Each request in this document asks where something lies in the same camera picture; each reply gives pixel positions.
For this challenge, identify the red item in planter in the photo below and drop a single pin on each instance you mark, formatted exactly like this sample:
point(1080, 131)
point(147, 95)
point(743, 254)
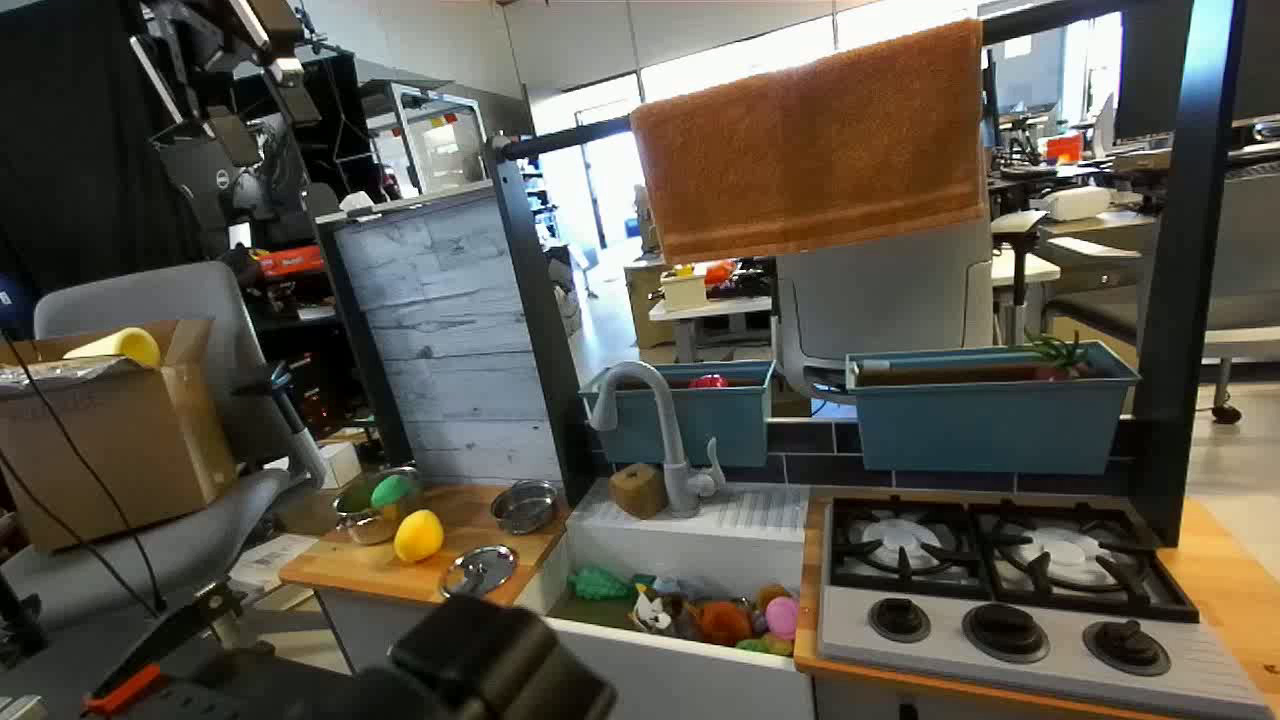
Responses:
point(710, 381)

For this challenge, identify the cardboard box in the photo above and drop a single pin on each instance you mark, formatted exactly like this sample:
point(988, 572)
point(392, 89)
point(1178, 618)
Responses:
point(120, 445)

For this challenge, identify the black stove grate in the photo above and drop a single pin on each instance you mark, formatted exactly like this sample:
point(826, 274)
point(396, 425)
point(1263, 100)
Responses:
point(841, 545)
point(1148, 587)

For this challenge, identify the small metal bowl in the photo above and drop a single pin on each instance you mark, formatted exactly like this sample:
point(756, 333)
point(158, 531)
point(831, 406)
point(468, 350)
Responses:
point(363, 531)

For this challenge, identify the yellow plush toy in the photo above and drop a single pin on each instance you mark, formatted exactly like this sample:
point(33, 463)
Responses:
point(416, 536)

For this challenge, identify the green plush ball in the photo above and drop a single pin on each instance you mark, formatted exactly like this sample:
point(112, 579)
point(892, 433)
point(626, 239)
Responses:
point(392, 495)

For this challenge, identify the orange hanging towel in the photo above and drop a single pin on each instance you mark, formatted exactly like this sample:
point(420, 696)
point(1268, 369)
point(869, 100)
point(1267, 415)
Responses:
point(815, 144)

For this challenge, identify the green plant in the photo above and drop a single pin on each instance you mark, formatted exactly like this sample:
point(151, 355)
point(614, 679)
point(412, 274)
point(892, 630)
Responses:
point(1060, 355)

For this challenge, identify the pink plush ball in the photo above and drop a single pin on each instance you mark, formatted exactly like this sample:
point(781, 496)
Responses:
point(781, 618)

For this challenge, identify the black camera device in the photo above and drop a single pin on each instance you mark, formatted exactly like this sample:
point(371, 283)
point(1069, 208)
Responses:
point(494, 664)

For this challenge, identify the grey toy faucet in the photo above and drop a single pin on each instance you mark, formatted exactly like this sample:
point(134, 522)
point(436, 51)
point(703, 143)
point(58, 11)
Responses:
point(677, 467)

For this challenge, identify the brown sponge cube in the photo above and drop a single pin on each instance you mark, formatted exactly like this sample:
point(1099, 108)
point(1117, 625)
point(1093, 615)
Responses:
point(639, 489)

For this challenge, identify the grey toy stove top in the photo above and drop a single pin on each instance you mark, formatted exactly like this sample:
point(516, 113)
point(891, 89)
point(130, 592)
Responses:
point(1024, 679)

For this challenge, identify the cluttered background table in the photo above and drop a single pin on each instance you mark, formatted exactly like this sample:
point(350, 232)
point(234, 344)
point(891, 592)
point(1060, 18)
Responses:
point(704, 311)

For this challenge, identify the small blue planter box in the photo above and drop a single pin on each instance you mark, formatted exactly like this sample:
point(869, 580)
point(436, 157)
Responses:
point(704, 425)

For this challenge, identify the black stove knob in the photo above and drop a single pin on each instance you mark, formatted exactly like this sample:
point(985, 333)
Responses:
point(1124, 645)
point(899, 618)
point(1005, 630)

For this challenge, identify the white partition panel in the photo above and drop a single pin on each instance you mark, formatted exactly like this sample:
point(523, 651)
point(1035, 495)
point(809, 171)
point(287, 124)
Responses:
point(885, 300)

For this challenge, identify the white toy sink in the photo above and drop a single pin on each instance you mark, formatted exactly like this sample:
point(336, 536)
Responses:
point(720, 536)

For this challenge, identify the black metal kitchen frame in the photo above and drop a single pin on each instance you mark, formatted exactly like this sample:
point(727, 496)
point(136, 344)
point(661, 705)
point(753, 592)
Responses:
point(1185, 266)

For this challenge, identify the green bumpy plush toy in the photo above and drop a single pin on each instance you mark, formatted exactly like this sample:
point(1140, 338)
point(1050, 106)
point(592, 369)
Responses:
point(600, 587)

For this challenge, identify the black equipment shelf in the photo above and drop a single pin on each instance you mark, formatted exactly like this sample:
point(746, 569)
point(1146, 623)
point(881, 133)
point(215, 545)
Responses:
point(314, 133)

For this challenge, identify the metal pot lid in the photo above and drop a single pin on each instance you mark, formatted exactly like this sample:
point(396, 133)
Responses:
point(479, 569)

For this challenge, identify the white lab cabinet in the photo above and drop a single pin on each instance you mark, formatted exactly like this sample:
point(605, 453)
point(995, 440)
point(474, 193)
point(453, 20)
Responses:
point(434, 143)

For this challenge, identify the grey office chair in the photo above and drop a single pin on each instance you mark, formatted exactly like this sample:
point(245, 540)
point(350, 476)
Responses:
point(161, 553)

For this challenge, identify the brown white bird plush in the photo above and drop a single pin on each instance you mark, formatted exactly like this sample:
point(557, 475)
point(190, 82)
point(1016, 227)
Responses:
point(655, 610)

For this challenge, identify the orange plush toy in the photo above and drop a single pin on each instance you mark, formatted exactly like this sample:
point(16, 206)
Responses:
point(727, 623)

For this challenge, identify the large blue planter box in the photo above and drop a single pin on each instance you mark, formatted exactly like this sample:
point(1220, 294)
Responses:
point(985, 425)

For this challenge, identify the yellow paper roll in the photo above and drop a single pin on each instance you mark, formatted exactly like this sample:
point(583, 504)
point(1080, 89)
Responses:
point(117, 350)

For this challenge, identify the grey wood-print panel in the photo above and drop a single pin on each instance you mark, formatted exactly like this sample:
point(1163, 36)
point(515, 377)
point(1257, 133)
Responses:
point(441, 333)

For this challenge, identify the wooden toy kitchen counter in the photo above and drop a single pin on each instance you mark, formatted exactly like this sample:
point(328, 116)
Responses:
point(386, 579)

